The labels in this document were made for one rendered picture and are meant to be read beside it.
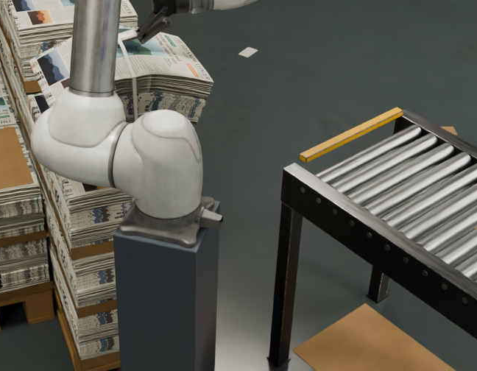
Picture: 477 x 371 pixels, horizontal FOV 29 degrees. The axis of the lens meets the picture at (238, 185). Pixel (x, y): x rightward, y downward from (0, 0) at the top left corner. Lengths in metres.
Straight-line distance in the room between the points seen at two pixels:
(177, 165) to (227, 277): 1.55
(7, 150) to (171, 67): 0.91
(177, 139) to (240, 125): 2.37
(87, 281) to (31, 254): 0.45
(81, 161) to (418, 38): 3.45
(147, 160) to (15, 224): 1.14
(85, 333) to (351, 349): 0.96
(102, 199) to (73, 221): 0.10
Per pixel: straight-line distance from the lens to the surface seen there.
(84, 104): 2.06
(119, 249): 2.16
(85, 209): 2.58
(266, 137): 4.28
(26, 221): 3.08
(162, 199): 2.05
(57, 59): 2.52
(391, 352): 3.31
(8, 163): 3.10
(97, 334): 2.91
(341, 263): 3.62
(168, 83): 2.40
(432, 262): 2.45
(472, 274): 2.46
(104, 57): 2.06
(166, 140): 1.99
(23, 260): 3.18
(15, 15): 2.98
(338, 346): 3.30
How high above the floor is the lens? 2.36
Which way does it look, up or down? 37 degrees down
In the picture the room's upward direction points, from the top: 3 degrees clockwise
